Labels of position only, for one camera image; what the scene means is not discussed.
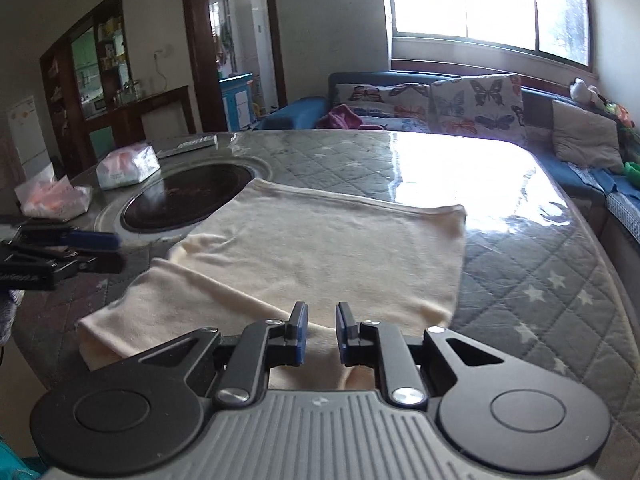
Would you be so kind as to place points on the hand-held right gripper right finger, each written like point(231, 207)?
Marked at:
point(342, 334)

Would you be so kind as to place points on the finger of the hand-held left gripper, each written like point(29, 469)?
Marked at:
point(95, 240)
point(100, 262)

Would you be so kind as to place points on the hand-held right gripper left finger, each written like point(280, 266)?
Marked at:
point(300, 332)

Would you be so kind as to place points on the cream garment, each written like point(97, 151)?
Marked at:
point(325, 260)

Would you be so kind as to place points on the person's left forearm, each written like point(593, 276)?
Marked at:
point(7, 312)

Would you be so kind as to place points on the clear plastic bag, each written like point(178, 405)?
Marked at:
point(52, 195)

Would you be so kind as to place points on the white tissue packet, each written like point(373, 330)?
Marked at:
point(127, 165)

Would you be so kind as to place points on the round black induction cooktop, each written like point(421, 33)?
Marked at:
point(185, 195)

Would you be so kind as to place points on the white refrigerator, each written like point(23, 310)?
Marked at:
point(25, 130)

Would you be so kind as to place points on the grey remote control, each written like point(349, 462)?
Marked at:
point(187, 146)

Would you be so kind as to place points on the dark wood sideboard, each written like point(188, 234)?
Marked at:
point(150, 110)

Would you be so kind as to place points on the wooden display cabinet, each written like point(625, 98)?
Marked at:
point(55, 85)

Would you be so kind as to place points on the teal cloth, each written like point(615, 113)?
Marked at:
point(15, 462)

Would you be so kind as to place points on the blue cabinet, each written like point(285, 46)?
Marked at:
point(235, 102)

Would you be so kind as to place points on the pink cloth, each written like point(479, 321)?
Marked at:
point(342, 116)

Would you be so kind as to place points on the blue corner sofa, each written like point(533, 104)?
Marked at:
point(290, 112)

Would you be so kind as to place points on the small butterfly print pillow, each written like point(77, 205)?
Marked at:
point(380, 102)

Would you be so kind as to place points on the large butterfly print pillow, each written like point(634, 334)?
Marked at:
point(475, 105)

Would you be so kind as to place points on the blue patterned sofa cover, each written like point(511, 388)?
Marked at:
point(620, 210)

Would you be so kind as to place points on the grey pillow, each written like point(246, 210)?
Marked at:
point(585, 135)

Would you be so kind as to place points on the green bowl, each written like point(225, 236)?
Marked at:
point(634, 172)

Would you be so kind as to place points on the panda plush toy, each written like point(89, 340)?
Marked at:
point(582, 90)

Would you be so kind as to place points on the window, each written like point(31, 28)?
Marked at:
point(450, 0)

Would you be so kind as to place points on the pink orange plush toy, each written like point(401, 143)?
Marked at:
point(620, 114)

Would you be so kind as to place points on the dark wood door frame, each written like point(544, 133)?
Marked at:
point(192, 35)

